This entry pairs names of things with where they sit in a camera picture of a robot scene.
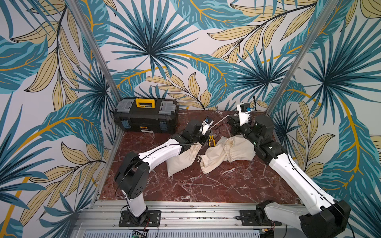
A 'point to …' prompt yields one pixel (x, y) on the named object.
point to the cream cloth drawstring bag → (182, 161)
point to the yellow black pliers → (211, 137)
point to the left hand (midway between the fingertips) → (206, 132)
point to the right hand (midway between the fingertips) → (219, 119)
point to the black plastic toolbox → (144, 115)
